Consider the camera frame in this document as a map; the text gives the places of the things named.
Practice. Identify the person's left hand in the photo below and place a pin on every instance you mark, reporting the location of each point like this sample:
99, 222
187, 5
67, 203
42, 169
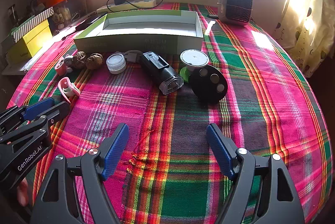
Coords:
23, 194

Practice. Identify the striped box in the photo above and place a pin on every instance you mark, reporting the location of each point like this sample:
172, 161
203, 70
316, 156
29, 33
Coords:
31, 23

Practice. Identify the black flashlight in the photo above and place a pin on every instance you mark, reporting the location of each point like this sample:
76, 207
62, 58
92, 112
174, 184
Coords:
162, 72

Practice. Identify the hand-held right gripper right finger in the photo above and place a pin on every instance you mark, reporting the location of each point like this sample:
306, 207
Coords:
219, 153

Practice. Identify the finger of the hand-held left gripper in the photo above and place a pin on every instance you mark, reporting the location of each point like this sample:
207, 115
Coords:
59, 111
39, 108

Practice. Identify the brown walnut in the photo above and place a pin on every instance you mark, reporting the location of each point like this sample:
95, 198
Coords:
94, 61
79, 59

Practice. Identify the green and white cardboard box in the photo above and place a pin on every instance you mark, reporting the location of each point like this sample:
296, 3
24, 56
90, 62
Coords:
130, 42

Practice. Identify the plaid tablecloth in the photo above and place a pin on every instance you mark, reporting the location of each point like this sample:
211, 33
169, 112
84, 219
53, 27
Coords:
167, 119

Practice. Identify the yellow box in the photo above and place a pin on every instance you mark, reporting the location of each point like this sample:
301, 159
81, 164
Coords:
31, 42

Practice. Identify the pink plastic clip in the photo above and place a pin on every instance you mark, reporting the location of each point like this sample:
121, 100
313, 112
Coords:
65, 82
60, 68

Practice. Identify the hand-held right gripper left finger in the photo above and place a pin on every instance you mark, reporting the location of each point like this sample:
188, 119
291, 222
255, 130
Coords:
115, 152

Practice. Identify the small black stick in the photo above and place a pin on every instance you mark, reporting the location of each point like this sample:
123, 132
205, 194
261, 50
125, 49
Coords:
212, 16

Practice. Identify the black oval disc with magnets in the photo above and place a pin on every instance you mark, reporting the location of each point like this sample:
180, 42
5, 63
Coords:
204, 91

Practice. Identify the cream power strip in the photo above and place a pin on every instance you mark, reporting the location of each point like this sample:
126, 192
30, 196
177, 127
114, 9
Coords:
141, 3

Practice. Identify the grey space heater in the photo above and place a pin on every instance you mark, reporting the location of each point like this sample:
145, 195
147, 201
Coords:
235, 4

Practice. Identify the small white jar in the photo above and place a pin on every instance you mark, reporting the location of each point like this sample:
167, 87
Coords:
116, 63

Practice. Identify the white disc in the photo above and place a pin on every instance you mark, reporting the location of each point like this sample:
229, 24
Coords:
194, 57

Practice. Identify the black phone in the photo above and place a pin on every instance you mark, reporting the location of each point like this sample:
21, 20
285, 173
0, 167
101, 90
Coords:
90, 20

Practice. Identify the cream dotted curtain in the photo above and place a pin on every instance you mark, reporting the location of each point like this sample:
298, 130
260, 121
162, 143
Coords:
306, 19

